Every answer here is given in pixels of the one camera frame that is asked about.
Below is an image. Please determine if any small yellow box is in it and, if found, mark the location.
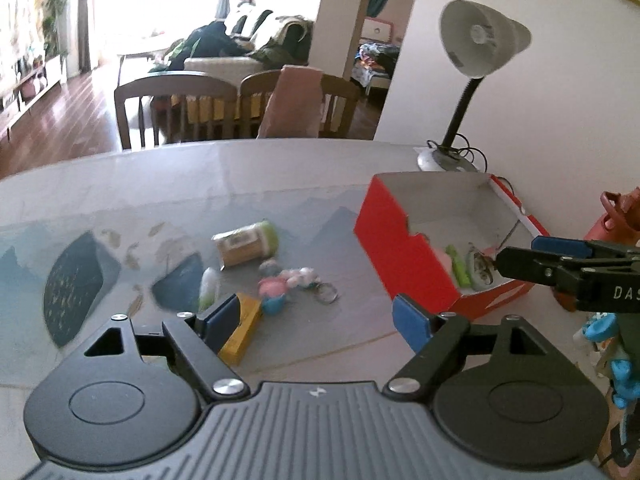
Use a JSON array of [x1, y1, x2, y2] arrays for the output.
[[217, 292, 263, 366]]

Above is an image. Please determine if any grey-green correction tape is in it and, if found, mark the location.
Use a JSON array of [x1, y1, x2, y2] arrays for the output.
[[466, 242, 497, 291]]

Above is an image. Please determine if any beige sofa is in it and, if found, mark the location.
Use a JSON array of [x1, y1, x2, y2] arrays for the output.
[[165, 7, 313, 77]]

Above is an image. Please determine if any white sofa blanket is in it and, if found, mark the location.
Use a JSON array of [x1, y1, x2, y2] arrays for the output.
[[272, 17, 312, 47]]

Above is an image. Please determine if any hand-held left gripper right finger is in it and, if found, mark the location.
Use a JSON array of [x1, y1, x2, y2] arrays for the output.
[[382, 294, 572, 404]]

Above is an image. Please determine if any pink cloth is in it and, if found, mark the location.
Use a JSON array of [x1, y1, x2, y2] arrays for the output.
[[257, 65, 323, 139]]

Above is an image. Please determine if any blue printed table mat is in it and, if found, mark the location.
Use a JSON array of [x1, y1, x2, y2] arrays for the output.
[[0, 187, 401, 391]]

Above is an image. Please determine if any dark clothes pile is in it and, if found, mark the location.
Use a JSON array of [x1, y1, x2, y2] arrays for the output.
[[167, 20, 246, 68]]

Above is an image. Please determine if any white coffee table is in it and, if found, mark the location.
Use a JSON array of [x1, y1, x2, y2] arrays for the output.
[[117, 35, 171, 86]]

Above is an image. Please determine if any red cardboard box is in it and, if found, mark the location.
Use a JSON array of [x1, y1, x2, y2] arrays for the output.
[[354, 172, 551, 320]]

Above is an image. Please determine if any toothpick jar with green lid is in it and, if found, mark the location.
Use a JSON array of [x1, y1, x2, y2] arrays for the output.
[[212, 220, 279, 267]]

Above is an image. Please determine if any wooden TV cabinet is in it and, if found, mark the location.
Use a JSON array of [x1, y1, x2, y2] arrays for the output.
[[0, 52, 68, 141]]

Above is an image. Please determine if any wooden dining chair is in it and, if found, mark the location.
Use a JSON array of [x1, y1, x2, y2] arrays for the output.
[[239, 69, 361, 140], [114, 71, 238, 150]]

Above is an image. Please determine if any blue toy figure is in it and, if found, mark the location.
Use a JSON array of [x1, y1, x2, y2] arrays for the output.
[[580, 312, 633, 411]]

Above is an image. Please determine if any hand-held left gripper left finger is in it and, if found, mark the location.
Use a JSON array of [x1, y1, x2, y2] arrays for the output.
[[79, 294, 250, 403]]

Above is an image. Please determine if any black lamp cable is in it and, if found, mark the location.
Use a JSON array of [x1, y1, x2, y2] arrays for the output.
[[427, 132, 489, 172]]

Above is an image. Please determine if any pink doll keychain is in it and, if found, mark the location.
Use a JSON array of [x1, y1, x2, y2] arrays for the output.
[[256, 259, 341, 317]]

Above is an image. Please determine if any tall green potted plant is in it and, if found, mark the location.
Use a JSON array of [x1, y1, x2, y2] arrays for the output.
[[42, 0, 68, 56]]

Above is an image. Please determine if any white and green tube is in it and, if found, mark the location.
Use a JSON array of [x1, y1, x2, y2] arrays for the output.
[[197, 266, 222, 313]]

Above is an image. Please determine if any bed with colourful bedding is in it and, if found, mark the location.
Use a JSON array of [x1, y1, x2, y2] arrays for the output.
[[350, 17, 401, 96]]

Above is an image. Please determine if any green marker pen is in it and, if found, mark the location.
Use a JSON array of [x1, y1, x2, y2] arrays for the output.
[[446, 245, 471, 288]]

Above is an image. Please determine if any grey desk lamp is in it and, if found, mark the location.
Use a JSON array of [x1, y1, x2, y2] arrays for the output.
[[417, 0, 532, 173]]

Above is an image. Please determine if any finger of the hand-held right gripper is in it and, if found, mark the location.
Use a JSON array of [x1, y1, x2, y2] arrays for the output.
[[531, 236, 602, 261], [492, 246, 567, 288]]

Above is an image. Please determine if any red water bottle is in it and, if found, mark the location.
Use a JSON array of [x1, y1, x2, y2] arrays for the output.
[[582, 191, 640, 246]]

